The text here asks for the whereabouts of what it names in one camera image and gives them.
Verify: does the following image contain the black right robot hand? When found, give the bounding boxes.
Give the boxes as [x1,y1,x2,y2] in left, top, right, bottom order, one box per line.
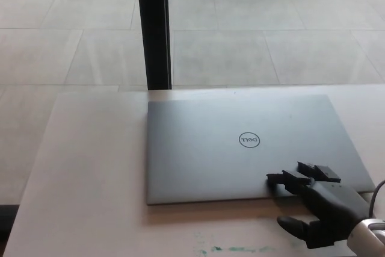
[266,161,372,250]

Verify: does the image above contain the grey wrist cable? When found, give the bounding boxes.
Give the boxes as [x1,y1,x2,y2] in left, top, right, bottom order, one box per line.
[368,179,385,220]

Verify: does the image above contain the black vertical post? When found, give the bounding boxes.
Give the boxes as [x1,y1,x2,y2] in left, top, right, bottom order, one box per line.
[135,0,173,91]

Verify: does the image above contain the grey Dell laptop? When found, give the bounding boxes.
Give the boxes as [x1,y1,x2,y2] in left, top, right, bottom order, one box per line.
[146,94,376,206]

